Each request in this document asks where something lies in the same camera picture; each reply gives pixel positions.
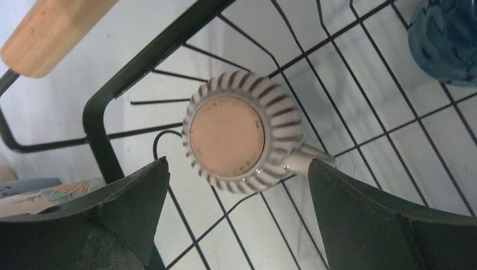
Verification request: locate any floral patterned mug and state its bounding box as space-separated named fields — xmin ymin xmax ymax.
xmin=1 ymin=178 xmax=106 ymax=218

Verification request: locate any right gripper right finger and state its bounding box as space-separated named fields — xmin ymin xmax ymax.
xmin=308 ymin=159 xmax=476 ymax=269

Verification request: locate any dark blue mug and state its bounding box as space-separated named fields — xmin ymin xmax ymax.
xmin=408 ymin=1 xmax=476 ymax=87

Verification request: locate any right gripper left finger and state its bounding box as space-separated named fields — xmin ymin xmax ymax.
xmin=1 ymin=157 xmax=170 ymax=269

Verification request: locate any black wire dish rack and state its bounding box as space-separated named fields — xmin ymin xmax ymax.
xmin=1 ymin=1 xmax=476 ymax=269

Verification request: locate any white ribbed cup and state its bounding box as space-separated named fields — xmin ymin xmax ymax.
xmin=181 ymin=71 xmax=335 ymax=194

